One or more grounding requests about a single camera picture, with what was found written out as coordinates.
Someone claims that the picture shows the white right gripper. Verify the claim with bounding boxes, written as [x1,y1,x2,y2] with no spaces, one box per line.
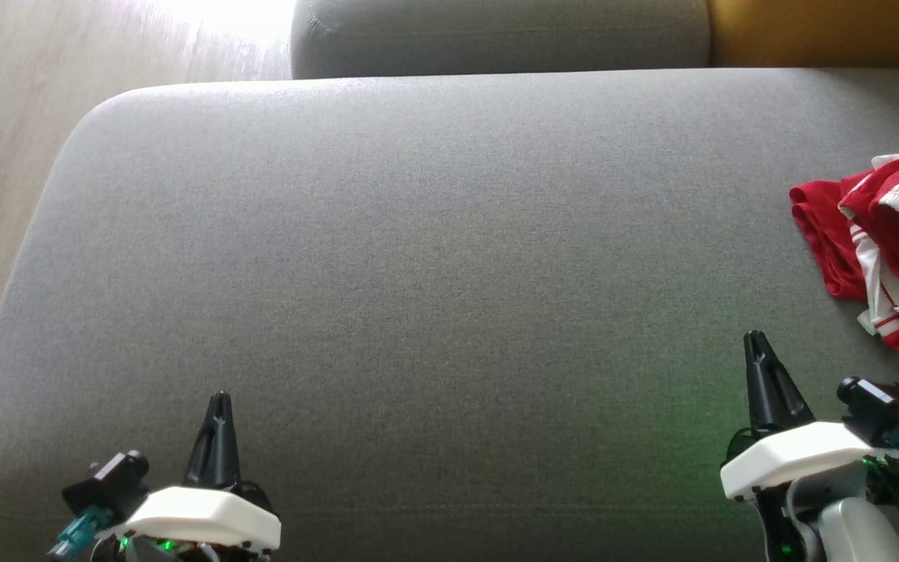
[718,330,889,562]

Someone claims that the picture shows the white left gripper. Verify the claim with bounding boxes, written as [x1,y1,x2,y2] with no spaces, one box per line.
[97,391,283,562]

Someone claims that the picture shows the left camera cable teal plug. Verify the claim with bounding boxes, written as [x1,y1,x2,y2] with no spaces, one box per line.
[47,505,115,562]

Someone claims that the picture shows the grey and yellow sofa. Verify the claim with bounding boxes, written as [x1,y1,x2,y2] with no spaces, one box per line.
[0,0,899,562]

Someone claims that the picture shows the red white basketball jersey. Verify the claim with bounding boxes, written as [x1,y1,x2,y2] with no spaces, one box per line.
[790,178,899,355]

